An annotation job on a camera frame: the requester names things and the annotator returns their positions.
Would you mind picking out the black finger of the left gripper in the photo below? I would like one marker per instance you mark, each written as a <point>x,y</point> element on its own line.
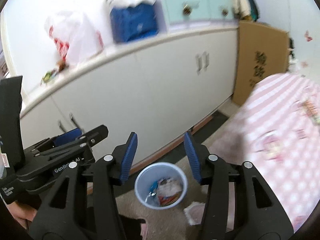
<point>70,139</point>

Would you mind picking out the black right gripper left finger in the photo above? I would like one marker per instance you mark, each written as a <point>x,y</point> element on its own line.
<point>82,204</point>

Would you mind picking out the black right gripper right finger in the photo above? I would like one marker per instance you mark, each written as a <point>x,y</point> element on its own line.
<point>240,204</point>

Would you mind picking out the light blue trash bin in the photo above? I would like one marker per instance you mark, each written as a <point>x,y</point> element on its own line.
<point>161,186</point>

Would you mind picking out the person's left hand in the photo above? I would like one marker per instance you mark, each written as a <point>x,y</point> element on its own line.
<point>22,213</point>

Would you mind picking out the pink slipper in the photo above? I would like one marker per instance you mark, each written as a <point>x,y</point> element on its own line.
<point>194,213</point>

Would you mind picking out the pink checkered tablecloth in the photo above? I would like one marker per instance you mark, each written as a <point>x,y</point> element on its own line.
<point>272,131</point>

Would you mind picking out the white red plastic bag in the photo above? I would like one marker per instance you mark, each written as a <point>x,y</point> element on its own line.
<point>76,40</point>

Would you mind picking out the white low cabinet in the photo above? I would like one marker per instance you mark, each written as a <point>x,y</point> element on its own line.
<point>158,87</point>

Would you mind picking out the red white candy wrapper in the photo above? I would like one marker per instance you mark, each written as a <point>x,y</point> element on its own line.
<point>311,110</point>

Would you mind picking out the blue shopping bag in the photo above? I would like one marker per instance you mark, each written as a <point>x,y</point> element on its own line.
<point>133,23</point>

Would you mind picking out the large brown cardboard box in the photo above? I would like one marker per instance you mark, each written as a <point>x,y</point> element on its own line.
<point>262,51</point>

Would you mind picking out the teal drawer unit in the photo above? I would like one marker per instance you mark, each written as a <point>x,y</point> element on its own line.
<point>186,11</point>

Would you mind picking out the hanging clothes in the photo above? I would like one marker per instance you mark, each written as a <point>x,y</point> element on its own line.
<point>246,10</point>

